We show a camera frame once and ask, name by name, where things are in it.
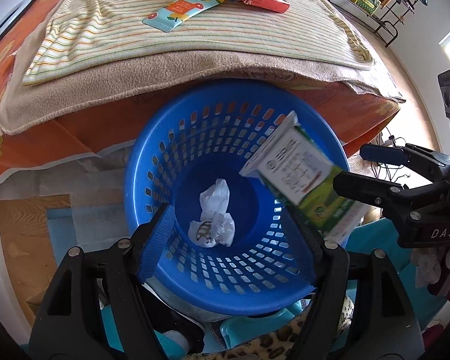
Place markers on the striped yellow towel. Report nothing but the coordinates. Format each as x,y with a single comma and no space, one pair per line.
84,34

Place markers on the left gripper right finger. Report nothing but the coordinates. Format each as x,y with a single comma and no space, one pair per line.
307,247

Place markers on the large white tissue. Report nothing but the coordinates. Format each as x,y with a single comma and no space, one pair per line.
216,226

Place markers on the colourful long snack packet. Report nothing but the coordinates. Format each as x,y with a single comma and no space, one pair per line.
168,18

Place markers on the black clothes rack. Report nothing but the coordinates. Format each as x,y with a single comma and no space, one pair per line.
382,7

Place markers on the beige fleece blanket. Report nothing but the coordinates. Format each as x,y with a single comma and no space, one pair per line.
24,106

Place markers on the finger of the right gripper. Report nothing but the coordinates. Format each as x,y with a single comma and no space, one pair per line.
390,155
365,189

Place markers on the blue plastic laundry basket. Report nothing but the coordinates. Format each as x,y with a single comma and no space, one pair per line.
205,133

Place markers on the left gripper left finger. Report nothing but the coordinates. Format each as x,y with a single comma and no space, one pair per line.
153,237

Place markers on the green white milk carton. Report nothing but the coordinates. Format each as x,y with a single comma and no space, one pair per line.
294,168

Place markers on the orange floral bedsheet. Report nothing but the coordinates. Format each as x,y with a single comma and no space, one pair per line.
355,118

